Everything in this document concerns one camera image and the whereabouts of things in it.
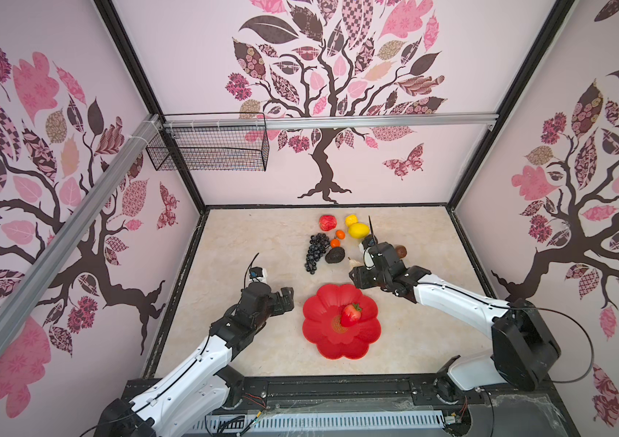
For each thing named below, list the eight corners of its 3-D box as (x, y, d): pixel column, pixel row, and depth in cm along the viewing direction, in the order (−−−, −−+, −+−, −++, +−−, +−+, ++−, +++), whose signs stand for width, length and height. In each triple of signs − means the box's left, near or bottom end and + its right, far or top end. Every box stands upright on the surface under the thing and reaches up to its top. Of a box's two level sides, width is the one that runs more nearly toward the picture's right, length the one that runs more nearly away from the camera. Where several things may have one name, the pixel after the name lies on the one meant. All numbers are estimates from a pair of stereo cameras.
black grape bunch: (295, 267, 102) (295, 262, 99) (315, 236, 111) (315, 230, 109) (313, 274, 99) (313, 269, 97) (331, 242, 109) (332, 236, 106)
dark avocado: (325, 264, 102) (325, 258, 99) (325, 253, 106) (325, 247, 103) (344, 263, 102) (345, 258, 99) (343, 253, 106) (344, 247, 103)
